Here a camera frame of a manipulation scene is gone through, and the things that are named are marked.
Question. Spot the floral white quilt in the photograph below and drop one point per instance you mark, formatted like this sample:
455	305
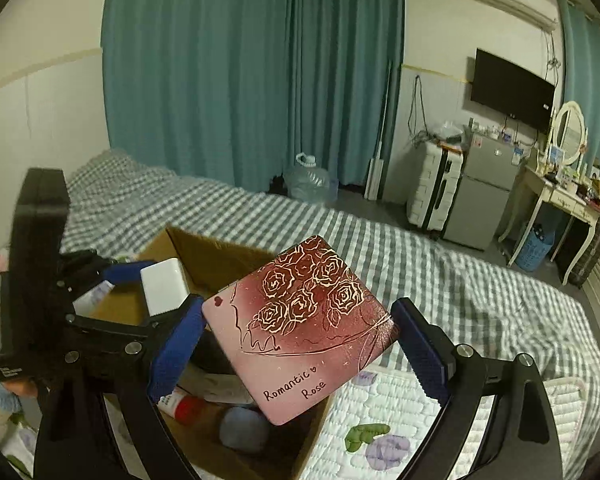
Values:
480	425

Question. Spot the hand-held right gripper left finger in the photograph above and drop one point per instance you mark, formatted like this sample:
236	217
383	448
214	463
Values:
176	350

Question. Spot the black wall television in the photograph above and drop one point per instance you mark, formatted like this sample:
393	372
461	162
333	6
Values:
512	91

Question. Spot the white charger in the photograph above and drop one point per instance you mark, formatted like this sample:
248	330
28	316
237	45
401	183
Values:
164	286

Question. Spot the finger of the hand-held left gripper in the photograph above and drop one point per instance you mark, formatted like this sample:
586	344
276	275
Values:
110	327
125	272

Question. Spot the light blue earbuds case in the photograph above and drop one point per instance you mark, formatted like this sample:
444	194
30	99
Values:
245	430

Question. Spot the blue bin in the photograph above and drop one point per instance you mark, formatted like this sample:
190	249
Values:
536	249

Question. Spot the wide teal curtain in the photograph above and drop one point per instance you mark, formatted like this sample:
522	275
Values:
250	70

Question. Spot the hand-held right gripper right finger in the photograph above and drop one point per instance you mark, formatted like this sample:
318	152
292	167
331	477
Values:
420	350

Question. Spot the small silver fridge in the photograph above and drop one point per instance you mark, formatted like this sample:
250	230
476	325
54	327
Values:
485	190

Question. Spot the white tube with red cap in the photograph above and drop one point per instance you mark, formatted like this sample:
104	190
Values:
187	408

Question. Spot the person's left hand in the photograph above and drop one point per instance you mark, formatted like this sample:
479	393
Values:
20	386

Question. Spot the red rose print box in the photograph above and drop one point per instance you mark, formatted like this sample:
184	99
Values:
300	330

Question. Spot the white suitcase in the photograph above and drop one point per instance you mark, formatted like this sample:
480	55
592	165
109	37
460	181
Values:
432	190

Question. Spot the dark suitcase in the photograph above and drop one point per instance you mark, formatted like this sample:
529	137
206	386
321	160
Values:
592	250

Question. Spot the white dressing table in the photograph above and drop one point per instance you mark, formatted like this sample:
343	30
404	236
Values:
562	200

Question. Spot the grey checked bed sheet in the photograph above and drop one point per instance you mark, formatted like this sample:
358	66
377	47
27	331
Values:
380	260

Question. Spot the cardboard box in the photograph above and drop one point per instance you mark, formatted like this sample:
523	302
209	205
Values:
200	260

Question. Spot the oval white vanity mirror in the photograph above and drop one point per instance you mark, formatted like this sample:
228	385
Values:
569	132

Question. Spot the white mop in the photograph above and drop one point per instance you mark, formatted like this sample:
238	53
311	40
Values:
377	180

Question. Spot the narrow teal curtain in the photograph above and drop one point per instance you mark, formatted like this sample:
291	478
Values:
587	75

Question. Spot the large clear water bottle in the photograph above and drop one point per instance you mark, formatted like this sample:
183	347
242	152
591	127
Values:
307	182

